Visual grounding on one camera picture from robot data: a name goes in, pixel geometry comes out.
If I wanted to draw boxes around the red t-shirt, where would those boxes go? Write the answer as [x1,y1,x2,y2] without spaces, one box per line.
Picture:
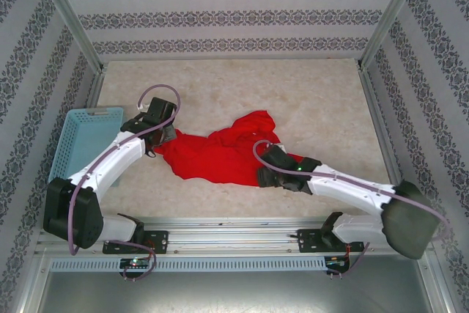
[152,109,308,188]

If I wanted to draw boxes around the light blue perforated plastic basket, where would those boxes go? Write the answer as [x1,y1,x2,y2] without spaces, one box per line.
[48,106,125,186]

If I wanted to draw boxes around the grey metal panel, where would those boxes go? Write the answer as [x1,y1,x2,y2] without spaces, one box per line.
[36,270,437,313]

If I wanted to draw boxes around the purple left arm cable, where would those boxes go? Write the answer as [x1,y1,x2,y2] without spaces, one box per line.
[69,84,181,281]

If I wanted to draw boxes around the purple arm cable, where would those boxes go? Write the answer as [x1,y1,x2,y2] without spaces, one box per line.
[252,139,451,280]
[69,84,181,281]

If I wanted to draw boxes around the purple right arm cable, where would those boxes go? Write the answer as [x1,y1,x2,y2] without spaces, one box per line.
[252,139,451,280]

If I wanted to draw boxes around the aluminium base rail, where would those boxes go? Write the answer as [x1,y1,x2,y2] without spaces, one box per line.
[34,217,432,255]

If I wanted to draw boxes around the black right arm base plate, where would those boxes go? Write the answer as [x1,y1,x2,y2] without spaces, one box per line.
[297,228,369,254]

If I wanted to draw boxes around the white slotted cable duct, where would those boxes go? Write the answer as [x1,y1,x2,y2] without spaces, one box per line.
[49,256,327,273]

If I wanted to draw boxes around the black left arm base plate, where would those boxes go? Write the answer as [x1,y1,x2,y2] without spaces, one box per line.
[102,230,169,254]

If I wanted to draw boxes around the aluminium frame post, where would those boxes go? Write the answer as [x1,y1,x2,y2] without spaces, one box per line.
[31,0,106,72]
[357,0,429,70]

